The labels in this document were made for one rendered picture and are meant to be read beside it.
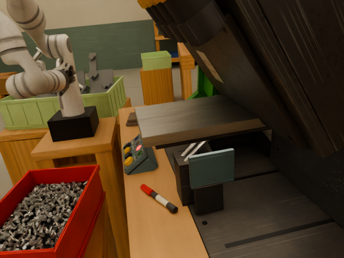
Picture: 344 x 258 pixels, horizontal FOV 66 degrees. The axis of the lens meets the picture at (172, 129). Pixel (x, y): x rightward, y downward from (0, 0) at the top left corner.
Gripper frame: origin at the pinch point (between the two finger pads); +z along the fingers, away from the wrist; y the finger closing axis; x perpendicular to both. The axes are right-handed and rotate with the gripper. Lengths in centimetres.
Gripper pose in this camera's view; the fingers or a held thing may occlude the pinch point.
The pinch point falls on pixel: (71, 79)
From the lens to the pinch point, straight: 113.4
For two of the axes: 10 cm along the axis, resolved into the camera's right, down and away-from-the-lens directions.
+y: 4.3, -8.8, -2.2
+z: 0.2, -2.3, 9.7
